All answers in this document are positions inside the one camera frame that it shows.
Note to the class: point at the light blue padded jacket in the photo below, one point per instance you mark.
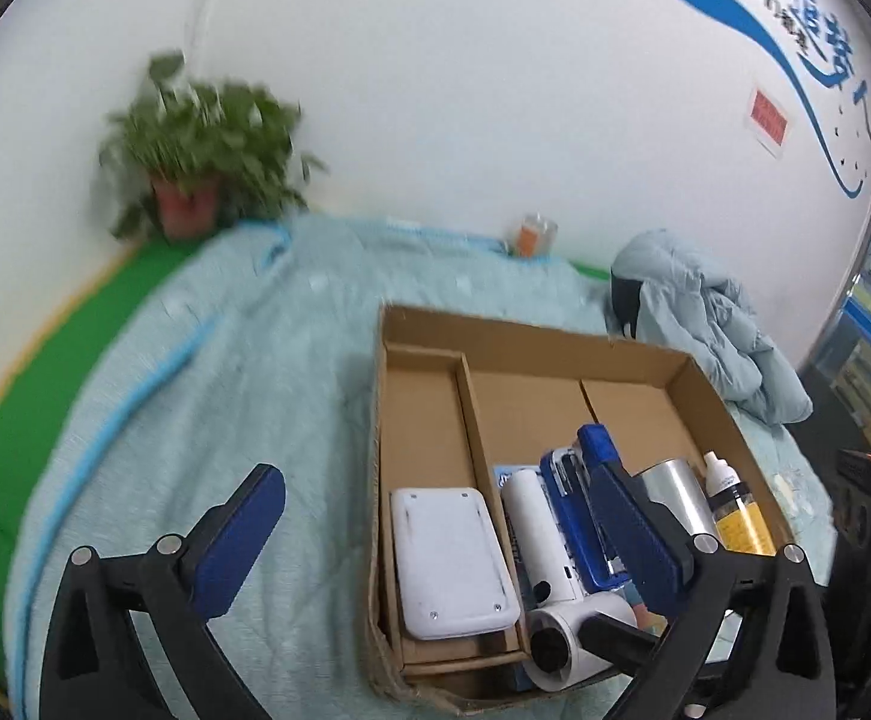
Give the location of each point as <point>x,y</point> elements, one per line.
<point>705,315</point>

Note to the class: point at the white plastic bottle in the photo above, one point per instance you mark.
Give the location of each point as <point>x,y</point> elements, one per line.
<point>720,476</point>

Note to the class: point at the white power bank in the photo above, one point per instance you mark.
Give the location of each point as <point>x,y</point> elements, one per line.
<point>450,562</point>

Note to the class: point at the small can with orange label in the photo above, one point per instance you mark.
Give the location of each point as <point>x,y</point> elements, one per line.
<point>533,236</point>

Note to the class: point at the white hair dryer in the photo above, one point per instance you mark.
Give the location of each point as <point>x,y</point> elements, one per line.
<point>533,532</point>

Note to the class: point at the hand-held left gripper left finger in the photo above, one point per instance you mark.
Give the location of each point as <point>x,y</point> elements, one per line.
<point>244,532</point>

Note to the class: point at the glass jar with yellow label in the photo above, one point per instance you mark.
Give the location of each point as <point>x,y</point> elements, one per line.
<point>743,529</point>

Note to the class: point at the green mat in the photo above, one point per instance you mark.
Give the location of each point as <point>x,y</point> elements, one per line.
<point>45,390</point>

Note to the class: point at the red wall notice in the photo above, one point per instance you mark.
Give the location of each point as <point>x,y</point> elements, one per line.
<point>770,118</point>

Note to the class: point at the silver metal cylinder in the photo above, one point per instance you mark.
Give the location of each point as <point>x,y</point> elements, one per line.
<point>675,495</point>

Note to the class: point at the light blue quilted blanket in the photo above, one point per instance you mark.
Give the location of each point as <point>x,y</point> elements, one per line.
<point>217,390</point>

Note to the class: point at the blue plastic toy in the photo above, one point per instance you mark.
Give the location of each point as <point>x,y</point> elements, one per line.
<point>566,510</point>

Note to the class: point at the potted green plant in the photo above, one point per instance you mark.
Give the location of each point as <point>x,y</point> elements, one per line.
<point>210,135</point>

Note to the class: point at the glass door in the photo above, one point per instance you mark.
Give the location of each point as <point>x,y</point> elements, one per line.
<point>870,360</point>

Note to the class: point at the colourful cartoon toy box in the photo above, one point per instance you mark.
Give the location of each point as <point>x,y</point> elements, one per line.
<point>506,474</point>

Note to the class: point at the brown cardboard box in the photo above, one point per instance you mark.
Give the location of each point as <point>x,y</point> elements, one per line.
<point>525,405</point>

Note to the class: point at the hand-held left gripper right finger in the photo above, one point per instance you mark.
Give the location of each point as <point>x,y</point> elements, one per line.
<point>634,532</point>

